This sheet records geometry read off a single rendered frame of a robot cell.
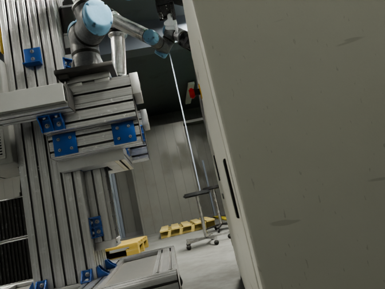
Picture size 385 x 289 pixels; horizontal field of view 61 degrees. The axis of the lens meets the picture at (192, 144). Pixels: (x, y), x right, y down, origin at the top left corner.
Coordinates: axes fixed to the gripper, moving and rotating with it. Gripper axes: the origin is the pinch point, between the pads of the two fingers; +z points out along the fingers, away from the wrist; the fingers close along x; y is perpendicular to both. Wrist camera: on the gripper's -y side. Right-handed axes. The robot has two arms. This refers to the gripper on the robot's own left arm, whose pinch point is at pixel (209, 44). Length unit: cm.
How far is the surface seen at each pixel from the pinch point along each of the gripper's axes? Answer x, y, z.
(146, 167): -384, 195, -328
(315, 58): 83, 16, 97
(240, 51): 88, 21, 89
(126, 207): -437, 315, -361
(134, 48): -121, 11, -217
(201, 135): -528, 83, -355
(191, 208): -449, 215, -220
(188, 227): -317, 199, -128
